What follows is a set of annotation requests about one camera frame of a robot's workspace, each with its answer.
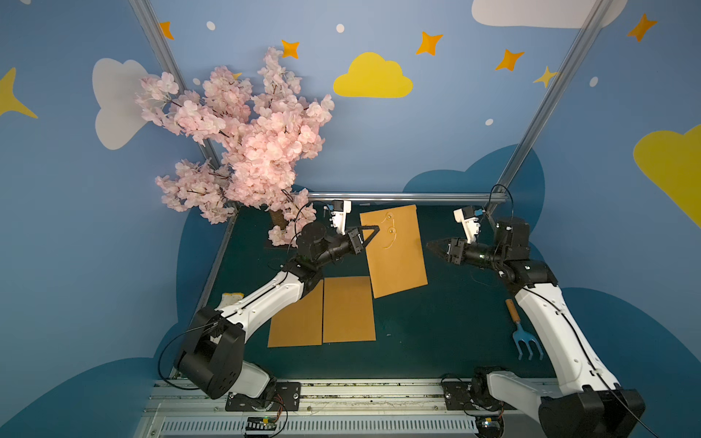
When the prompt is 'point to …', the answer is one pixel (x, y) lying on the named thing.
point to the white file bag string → (392, 229)
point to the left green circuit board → (261, 423)
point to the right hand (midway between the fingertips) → (435, 243)
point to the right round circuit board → (489, 426)
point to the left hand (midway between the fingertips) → (381, 226)
